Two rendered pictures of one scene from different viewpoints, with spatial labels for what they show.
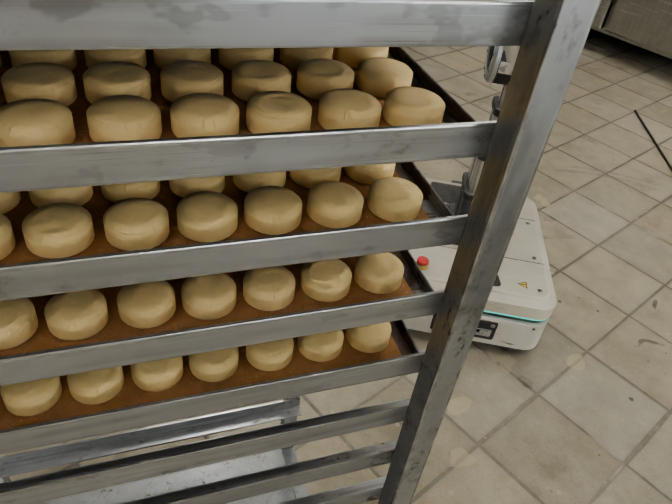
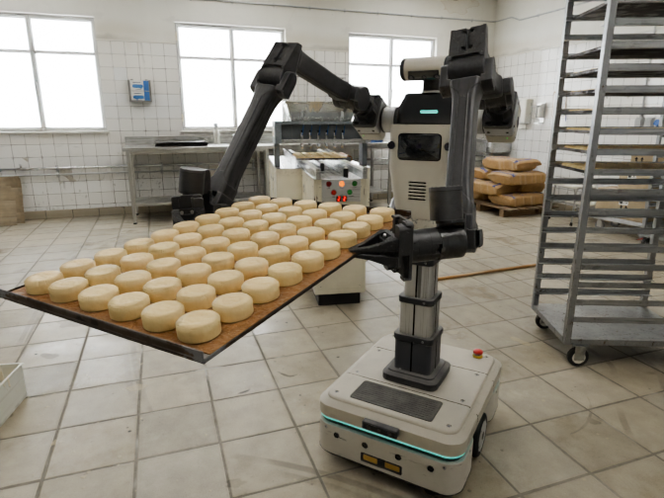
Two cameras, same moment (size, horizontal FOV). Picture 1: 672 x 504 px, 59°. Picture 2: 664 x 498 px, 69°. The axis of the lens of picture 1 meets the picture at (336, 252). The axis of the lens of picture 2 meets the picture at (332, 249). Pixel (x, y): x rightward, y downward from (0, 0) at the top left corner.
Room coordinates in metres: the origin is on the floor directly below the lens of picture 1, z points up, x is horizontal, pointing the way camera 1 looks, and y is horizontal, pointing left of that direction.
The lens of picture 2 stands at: (3.33, 0.00, 1.20)
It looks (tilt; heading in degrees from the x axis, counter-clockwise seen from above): 15 degrees down; 207
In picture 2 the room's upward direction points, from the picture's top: straight up
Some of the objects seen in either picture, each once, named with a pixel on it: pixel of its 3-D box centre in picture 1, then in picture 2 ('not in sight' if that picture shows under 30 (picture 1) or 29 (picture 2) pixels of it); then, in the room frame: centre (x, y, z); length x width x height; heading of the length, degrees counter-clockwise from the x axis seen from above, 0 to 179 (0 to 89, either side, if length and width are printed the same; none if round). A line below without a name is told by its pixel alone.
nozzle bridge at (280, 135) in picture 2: not in sight; (320, 143); (-0.07, -1.80, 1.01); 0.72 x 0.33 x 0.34; 126
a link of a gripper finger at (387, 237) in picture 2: not in sight; (375, 255); (2.59, -0.29, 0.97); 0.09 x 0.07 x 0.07; 132
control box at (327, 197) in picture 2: not in sight; (341, 190); (0.63, -1.29, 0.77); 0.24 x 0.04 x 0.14; 126
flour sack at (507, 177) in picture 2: not in sight; (518, 177); (-3.43, -0.67, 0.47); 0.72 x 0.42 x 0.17; 141
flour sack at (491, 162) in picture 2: not in sight; (509, 163); (-3.61, -0.81, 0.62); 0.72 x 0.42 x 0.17; 52
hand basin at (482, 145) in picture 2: not in sight; (496, 137); (-4.49, -1.14, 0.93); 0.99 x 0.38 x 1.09; 46
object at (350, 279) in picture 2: not in sight; (331, 228); (0.34, -1.50, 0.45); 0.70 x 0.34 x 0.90; 36
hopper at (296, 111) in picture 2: not in sight; (320, 111); (-0.07, -1.80, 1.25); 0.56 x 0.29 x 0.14; 126
